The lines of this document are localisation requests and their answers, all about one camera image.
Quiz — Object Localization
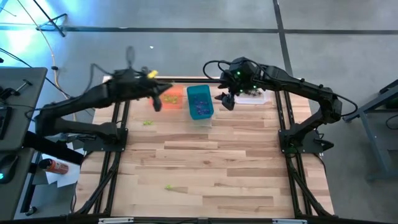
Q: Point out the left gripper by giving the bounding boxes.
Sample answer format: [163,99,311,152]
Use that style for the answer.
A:
[133,74,174,112]

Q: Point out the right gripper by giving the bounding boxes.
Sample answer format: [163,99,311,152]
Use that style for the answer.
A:
[214,70,265,111]

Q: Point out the teal plastic bin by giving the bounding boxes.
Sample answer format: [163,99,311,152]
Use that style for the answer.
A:
[186,84,215,121]

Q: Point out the orange translucent plastic bin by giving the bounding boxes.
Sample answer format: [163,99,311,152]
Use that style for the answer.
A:
[149,84,185,110]

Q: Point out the clear plastic bin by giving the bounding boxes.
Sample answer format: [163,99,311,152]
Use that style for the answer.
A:
[233,88,270,105]

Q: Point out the black desk crossbar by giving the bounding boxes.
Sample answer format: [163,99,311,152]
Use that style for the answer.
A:
[23,130,85,166]

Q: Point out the white paper sheets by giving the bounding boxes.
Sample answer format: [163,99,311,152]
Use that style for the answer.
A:
[42,154,81,188]

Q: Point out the orange spray can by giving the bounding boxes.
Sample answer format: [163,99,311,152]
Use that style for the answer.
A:
[38,158,70,175]

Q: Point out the black tripod stand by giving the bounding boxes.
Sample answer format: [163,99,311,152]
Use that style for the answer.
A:
[32,0,68,38]

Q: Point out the grey desk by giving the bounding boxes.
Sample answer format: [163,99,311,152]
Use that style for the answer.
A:
[0,67,49,152]

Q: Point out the grey metal table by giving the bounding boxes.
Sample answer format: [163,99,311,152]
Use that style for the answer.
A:
[341,79,398,183]

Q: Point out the black clamp tool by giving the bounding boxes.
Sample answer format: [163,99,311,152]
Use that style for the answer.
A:
[0,79,34,101]

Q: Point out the black keyboard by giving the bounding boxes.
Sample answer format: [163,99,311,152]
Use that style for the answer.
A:
[0,106,9,141]

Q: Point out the black computer mouse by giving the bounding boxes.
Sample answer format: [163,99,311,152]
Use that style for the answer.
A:
[0,154,19,185]

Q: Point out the black caster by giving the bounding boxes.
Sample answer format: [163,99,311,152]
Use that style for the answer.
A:
[24,205,39,217]

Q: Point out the dark desk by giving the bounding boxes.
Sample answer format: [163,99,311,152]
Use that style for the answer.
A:
[0,147,35,221]

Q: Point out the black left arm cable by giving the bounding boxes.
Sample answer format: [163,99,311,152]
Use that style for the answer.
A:
[86,45,137,94]

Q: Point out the yellow cable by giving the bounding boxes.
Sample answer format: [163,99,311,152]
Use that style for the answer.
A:
[17,0,77,122]

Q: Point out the black aluminium table frame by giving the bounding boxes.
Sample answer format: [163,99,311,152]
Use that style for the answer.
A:
[73,76,336,224]

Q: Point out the silver metal bracket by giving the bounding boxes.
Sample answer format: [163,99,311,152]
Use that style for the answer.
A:
[272,218,308,224]
[98,217,134,224]

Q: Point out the black floor cable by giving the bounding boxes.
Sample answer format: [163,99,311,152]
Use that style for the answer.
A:
[0,47,77,101]

